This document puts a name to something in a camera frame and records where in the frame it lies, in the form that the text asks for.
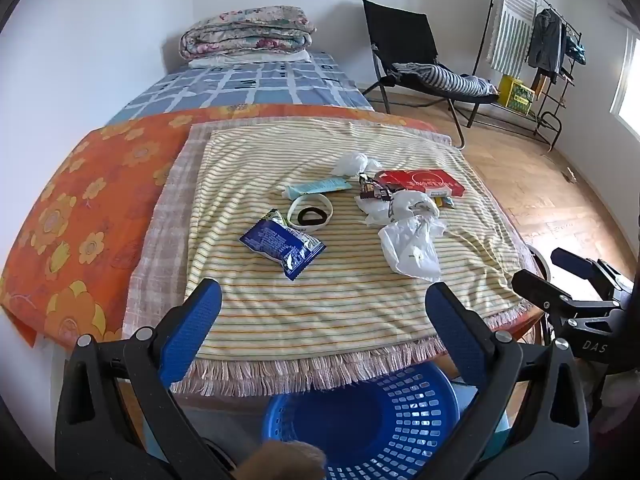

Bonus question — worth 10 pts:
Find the window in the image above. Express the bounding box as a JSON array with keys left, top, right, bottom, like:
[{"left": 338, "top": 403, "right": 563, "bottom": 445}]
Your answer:
[{"left": 609, "top": 25, "right": 640, "bottom": 126}]

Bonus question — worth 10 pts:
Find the black folding chair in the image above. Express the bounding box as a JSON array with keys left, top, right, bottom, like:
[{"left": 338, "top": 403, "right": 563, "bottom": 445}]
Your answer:
[{"left": 361, "top": 0, "right": 501, "bottom": 150}]

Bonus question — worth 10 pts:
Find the white ring band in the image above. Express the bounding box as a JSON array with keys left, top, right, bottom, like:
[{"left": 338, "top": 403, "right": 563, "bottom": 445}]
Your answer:
[{"left": 287, "top": 194, "right": 333, "bottom": 231}]

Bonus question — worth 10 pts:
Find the grey striped garment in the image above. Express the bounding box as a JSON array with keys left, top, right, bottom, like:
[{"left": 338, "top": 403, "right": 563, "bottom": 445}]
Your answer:
[{"left": 392, "top": 61, "right": 500, "bottom": 97}]

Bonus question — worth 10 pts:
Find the pink plaid fringed blanket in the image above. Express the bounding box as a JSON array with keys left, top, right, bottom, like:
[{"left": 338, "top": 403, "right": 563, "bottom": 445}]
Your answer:
[{"left": 122, "top": 110, "right": 538, "bottom": 396}]

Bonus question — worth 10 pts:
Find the tan fuzzy cloth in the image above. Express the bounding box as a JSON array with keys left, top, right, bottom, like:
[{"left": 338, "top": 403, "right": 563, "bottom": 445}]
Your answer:
[{"left": 235, "top": 440, "right": 328, "bottom": 480}]

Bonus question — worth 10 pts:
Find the teal garment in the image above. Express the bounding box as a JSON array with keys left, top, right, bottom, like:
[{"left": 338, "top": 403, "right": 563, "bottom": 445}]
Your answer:
[{"left": 565, "top": 35, "right": 588, "bottom": 66}]

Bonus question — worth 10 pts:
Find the dark jacket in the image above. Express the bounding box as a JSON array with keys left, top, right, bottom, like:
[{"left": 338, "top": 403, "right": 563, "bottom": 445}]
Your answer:
[{"left": 527, "top": 7, "right": 568, "bottom": 81}]

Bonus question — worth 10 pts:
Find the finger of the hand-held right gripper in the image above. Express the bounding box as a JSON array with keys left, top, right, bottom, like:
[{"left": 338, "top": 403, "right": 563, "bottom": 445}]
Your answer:
[
  {"left": 550, "top": 247, "right": 636, "bottom": 291},
  {"left": 511, "top": 269, "right": 623, "bottom": 318}
]

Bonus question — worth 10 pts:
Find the folded floral quilt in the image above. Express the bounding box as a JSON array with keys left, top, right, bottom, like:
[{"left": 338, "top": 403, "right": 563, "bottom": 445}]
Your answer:
[{"left": 180, "top": 6, "right": 317, "bottom": 61}]

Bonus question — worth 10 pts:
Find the white printed plastic bag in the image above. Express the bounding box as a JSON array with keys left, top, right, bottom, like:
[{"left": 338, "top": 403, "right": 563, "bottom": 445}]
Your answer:
[{"left": 356, "top": 191, "right": 441, "bottom": 226}]

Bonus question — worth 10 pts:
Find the black clothes rack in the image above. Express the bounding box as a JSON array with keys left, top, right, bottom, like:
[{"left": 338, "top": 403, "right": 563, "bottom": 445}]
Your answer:
[{"left": 467, "top": 0, "right": 583, "bottom": 153}]

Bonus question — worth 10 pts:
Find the yellow crate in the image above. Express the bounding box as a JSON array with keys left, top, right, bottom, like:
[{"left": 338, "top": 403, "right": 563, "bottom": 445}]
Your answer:
[{"left": 497, "top": 74, "right": 536, "bottom": 112}]

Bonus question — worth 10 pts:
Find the blue plastic basket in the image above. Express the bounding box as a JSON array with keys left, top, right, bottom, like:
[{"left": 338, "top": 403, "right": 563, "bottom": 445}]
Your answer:
[{"left": 262, "top": 362, "right": 511, "bottom": 480}]

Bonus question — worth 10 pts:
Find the white crumpled bag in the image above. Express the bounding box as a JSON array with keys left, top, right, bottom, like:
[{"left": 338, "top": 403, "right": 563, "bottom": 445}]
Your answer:
[{"left": 331, "top": 151, "right": 383, "bottom": 179}]

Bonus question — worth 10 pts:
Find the yellow striped blanket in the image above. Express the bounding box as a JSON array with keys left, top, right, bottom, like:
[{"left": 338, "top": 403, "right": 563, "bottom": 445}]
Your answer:
[{"left": 185, "top": 119, "right": 533, "bottom": 361}]

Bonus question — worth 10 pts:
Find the red box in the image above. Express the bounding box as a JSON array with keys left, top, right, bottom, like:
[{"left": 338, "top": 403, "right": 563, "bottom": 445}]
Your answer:
[{"left": 375, "top": 169, "right": 466, "bottom": 198}]

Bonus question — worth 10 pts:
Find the teal tube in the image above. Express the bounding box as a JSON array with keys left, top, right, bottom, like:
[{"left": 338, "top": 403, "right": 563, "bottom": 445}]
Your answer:
[{"left": 286, "top": 178, "right": 353, "bottom": 200}]

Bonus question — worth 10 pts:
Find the orange floral sheet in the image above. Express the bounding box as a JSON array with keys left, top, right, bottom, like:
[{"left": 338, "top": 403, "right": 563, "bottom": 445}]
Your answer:
[{"left": 0, "top": 104, "right": 546, "bottom": 348}]

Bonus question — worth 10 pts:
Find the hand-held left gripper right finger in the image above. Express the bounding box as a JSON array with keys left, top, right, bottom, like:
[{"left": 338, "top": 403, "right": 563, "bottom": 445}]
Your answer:
[{"left": 424, "top": 281, "right": 591, "bottom": 480}]

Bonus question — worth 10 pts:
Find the blue snack packet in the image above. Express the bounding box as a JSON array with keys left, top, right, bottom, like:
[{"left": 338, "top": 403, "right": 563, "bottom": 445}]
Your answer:
[{"left": 239, "top": 209, "right": 327, "bottom": 281}]

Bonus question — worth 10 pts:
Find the green striped towel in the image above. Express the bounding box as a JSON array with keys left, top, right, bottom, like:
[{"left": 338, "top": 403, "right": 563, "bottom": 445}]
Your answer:
[{"left": 486, "top": 0, "right": 538, "bottom": 75}]

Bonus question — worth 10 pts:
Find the dark candy wrapper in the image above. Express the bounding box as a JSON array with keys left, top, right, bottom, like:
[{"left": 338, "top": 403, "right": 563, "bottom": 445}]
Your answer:
[{"left": 357, "top": 173, "right": 396, "bottom": 202}]

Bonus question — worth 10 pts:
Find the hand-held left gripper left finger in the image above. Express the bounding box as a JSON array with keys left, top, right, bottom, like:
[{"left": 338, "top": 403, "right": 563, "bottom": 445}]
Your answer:
[{"left": 55, "top": 278, "right": 236, "bottom": 480}]

